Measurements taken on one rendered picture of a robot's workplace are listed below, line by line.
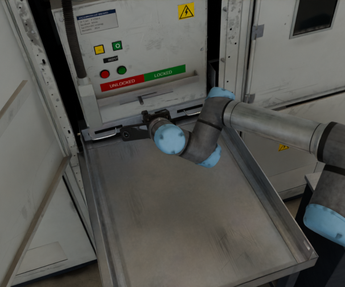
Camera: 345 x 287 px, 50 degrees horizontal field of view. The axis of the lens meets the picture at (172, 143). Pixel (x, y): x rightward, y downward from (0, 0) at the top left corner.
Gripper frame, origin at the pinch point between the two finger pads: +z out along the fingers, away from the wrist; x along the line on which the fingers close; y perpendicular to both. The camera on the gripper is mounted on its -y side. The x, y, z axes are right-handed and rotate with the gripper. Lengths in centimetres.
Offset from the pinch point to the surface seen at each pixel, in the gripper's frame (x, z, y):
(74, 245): -61, 45, -42
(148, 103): 2.3, 15.3, 5.4
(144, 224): -29.7, -17.4, -9.5
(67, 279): -85, 55, -53
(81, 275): -85, 55, -46
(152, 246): -33.8, -24.4, -9.3
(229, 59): 12.6, 4.4, 36.6
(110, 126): -2.8, 16.9, -11.2
